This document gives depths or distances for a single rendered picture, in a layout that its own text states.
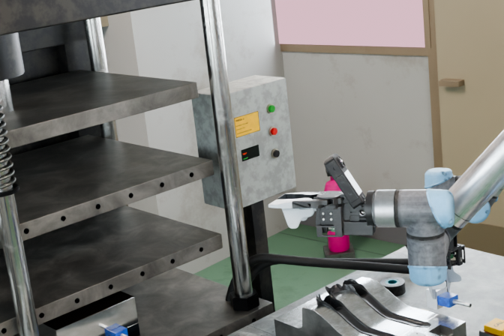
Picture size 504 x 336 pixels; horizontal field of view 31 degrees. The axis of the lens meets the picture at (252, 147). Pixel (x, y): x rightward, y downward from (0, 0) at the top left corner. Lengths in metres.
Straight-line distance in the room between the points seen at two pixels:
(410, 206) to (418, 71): 3.42
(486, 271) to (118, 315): 1.22
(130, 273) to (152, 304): 0.40
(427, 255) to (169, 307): 1.44
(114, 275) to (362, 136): 3.02
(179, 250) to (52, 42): 0.96
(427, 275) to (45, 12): 1.18
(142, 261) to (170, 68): 2.43
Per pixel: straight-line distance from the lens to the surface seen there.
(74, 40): 3.38
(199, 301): 3.08
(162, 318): 3.00
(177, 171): 2.77
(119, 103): 2.65
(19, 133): 2.49
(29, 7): 2.34
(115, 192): 2.64
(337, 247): 5.34
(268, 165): 3.09
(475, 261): 3.19
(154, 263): 2.77
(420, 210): 1.76
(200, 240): 2.88
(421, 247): 1.79
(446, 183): 2.48
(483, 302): 2.89
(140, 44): 4.93
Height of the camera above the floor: 2.03
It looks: 15 degrees down
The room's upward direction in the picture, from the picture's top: 6 degrees counter-clockwise
